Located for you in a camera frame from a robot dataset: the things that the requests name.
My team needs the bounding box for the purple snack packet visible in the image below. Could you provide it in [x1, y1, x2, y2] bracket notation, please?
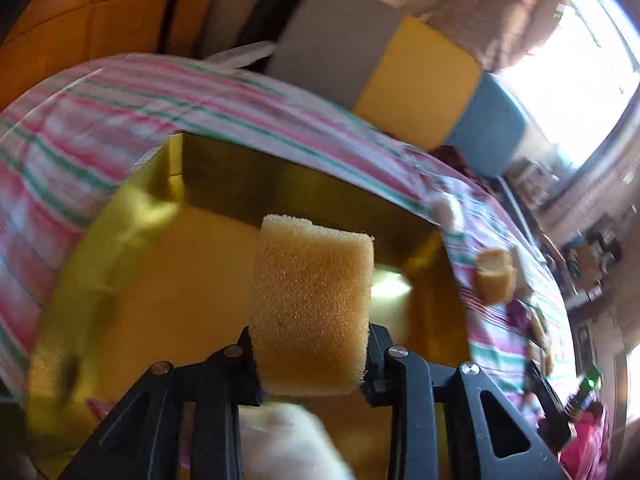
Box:
[86, 399, 116, 422]

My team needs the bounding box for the yellow sponge block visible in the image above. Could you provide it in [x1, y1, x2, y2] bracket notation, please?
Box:
[474, 249, 518, 306]
[248, 214, 374, 396]

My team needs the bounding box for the white towel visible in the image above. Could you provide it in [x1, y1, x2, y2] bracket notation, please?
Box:
[239, 402, 354, 479]

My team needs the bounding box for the person's right hand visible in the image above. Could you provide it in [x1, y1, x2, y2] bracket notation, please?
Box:
[560, 400, 611, 480]

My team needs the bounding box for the black stereo speaker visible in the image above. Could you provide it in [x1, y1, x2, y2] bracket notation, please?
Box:
[586, 214, 623, 275]

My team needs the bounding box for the white cotton ball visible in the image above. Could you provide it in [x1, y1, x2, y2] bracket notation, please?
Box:
[430, 196, 465, 235]

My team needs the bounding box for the gold metal tin box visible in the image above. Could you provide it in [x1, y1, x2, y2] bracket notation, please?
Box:
[26, 133, 470, 479]

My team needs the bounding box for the dark red cloth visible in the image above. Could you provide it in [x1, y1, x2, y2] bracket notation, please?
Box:
[428, 145, 494, 195]

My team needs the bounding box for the striped pink green bedsheet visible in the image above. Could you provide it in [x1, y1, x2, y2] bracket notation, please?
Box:
[0, 53, 576, 411]

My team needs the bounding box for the pink window curtain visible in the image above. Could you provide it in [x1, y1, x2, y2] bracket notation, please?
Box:
[426, 0, 568, 73]

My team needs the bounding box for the orange wooden wardrobe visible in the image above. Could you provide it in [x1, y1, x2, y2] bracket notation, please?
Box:
[1, 0, 212, 106]

